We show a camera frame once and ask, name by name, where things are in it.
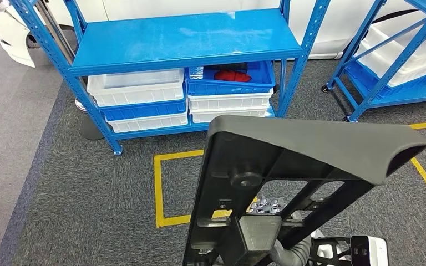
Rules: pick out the blue wheeled shelf rack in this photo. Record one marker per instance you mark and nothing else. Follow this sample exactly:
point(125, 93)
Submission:
point(411, 97)

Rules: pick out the red object in bin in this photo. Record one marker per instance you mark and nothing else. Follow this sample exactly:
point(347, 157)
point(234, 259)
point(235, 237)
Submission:
point(233, 76)

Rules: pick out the black plastic licence plate bracket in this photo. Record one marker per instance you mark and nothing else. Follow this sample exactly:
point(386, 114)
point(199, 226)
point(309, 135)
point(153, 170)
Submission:
point(308, 143)

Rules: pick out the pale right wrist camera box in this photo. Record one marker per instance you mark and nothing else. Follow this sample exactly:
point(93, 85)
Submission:
point(376, 253)

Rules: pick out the large white plastic bin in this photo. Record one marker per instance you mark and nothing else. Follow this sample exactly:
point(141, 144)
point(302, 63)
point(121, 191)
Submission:
point(136, 88)

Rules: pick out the clear plastic packet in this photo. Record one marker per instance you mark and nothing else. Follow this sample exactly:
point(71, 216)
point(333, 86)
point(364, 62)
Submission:
point(195, 72)

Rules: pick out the white car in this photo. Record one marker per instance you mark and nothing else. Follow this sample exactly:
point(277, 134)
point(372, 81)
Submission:
point(7, 36)

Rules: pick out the white plastic storage bin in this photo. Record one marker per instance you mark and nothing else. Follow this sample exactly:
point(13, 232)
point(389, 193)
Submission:
point(213, 115)
point(227, 101)
point(411, 47)
point(147, 124)

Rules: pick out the blue metal shelf rack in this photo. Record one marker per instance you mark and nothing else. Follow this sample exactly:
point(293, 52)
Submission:
point(183, 40)

